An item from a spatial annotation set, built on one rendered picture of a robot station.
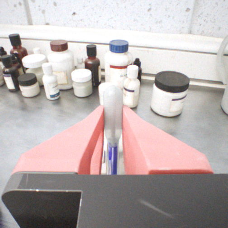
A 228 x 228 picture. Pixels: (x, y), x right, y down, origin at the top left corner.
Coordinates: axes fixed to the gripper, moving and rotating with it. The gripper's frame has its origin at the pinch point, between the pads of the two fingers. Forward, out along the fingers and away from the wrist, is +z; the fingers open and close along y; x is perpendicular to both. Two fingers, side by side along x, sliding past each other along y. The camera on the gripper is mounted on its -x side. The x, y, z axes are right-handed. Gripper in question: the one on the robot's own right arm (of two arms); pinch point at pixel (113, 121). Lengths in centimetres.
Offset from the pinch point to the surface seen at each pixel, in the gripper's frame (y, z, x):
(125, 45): -2.6, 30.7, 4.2
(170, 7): -13.5, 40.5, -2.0
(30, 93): 18.9, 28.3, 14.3
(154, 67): -10.7, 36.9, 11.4
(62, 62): 11.4, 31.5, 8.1
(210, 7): -22.1, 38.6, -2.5
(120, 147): -0.6, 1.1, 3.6
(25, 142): 15.2, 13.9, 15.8
